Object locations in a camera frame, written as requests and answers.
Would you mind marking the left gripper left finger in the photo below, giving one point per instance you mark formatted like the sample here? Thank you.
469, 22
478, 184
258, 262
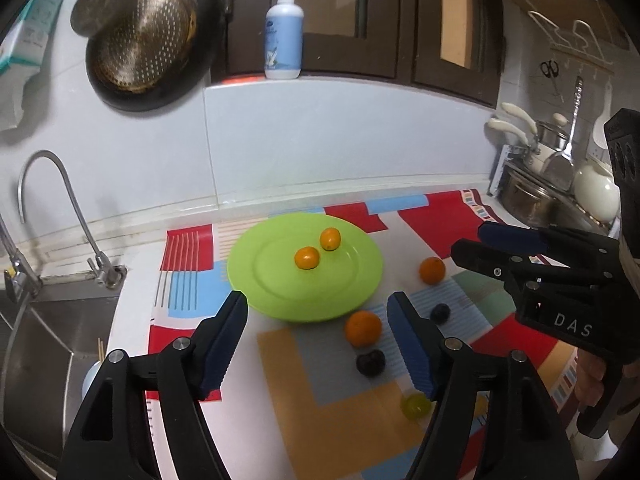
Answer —
111, 435

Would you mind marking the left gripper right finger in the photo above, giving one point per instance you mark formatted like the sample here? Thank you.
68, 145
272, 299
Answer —
524, 436

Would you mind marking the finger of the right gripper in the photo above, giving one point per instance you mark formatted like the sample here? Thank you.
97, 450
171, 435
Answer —
555, 242
520, 276

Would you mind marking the dark plum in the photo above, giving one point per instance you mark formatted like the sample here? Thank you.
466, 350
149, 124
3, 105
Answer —
371, 364
440, 314

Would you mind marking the large orange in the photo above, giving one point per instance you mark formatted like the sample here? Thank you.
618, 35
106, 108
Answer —
432, 271
363, 329

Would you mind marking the green fruit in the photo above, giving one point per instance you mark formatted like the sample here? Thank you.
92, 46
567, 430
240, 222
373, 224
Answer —
416, 406

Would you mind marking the small orange kumquat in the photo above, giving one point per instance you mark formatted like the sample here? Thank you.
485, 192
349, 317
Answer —
307, 258
330, 239

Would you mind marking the person's right hand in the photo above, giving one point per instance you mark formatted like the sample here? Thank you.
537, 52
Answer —
589, 386

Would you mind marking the stainless steel pot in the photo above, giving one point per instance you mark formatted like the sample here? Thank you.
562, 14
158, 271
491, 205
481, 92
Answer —
525, 200

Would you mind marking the metal spatula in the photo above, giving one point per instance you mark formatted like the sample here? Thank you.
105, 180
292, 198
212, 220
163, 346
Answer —
559, 169

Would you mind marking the white ceramic teapot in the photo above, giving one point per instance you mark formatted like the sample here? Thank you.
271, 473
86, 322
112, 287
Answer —
595, 190

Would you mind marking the stainless steel sink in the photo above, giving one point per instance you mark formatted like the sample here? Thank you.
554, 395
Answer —
54, 341

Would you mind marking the white rice spoon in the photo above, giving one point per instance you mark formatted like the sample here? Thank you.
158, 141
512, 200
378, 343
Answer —
598, 134

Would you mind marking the black scissors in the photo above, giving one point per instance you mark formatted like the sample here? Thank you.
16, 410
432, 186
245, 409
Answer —
550, 69

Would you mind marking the large chrome faucet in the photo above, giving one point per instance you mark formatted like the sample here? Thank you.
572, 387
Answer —
21, 280

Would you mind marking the colourful patterned tablecloth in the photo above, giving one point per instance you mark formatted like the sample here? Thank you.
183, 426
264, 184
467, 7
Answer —
293, 405

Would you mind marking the wooden cutting board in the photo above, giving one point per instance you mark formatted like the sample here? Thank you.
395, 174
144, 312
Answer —
597, 13

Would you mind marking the green plate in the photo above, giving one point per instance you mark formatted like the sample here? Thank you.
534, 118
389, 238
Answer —
261, 266

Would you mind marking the white blue soap bottle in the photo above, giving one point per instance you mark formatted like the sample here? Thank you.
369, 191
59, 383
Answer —
283, 47

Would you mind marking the brass colander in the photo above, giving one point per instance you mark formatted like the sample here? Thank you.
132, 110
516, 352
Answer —
142, 47

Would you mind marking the teal white box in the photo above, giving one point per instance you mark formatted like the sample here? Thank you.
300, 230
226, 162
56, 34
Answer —
23, 50

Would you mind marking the small brass ladle pot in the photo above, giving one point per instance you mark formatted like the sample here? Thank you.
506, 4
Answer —
89, 17

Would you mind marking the white handled saucepan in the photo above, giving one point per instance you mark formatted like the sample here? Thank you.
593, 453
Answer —
537, 153

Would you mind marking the white wire rack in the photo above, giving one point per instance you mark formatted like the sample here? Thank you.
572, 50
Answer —
579, 42

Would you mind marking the dark wooden window frame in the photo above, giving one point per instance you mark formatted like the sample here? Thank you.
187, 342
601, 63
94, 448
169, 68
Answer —
450, 46

